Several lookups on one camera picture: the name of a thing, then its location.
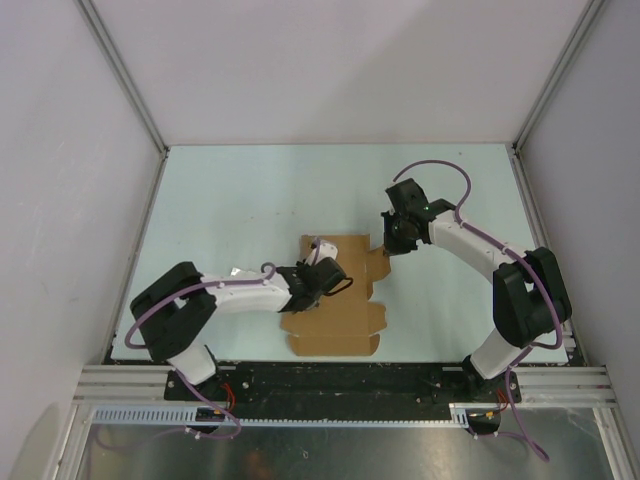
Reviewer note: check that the aluminium frame rail right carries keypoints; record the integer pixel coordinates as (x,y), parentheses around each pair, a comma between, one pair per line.
(576,41)

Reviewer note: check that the brown cardboard box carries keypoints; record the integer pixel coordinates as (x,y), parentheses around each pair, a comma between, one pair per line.
(349,323)

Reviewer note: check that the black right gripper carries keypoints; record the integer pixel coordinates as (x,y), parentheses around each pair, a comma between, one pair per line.
(390,246)

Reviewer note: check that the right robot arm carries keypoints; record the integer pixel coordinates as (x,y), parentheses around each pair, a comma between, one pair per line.
(529,298)

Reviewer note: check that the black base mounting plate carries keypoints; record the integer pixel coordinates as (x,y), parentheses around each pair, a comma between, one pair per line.
(248,382)

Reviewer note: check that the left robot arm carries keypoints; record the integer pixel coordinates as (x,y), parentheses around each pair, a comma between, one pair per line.
(170,314)

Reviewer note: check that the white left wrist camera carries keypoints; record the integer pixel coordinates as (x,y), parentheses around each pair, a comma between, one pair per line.
(320,250)

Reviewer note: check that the aluminium frame rail left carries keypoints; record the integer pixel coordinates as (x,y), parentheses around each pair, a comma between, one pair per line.
(115,61)

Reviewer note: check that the grey slotted cable duct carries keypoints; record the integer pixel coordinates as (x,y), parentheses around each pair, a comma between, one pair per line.
(443,416)

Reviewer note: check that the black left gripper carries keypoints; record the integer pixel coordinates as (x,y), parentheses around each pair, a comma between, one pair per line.
(301,266)

